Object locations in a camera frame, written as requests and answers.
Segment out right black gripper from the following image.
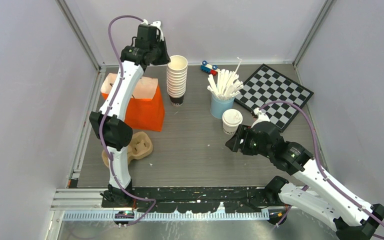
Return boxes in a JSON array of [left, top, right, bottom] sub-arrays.
[[225, 123, 272, 158]]

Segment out white paper coffee cup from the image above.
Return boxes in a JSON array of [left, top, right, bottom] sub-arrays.
[[222, 123, 239, 135]]

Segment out white plastic cup lid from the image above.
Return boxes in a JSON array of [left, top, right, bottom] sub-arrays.
[[222, 108, 243, 126]]

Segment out stack of paper cups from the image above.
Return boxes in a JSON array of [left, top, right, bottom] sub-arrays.
[[166, 55, 188, 107]]

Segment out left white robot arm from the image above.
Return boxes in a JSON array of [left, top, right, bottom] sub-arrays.
[[89, 21, 170, 207]]

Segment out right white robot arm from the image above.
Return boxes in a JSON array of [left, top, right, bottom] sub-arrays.
[[225, 121, 384, 240]]

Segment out blue straw holder cup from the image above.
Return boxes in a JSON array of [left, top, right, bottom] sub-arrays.
[[210, 94, 234, 119]]

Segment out black white checkerboard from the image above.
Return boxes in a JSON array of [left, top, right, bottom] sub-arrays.
[[234, 64, 314, 132]]

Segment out bundle of white straws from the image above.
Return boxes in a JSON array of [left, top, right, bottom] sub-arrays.
[[207, 57, 244, 101]]

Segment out orange paper bag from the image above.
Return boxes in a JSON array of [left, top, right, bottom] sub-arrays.
[[108, 76, 165, 132]]

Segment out red blue toy car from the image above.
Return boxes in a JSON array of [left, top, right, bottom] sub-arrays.
[[200, 60, 220, 76]]

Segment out brown cardboard cup carrier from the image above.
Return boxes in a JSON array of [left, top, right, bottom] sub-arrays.
[[101, 131, 154, 169]]

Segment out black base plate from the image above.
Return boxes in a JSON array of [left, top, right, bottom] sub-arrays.
[[100, 186, 299, 215]]

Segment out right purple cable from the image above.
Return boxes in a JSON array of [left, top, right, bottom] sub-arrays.
[[253, 100, 384, 240]]

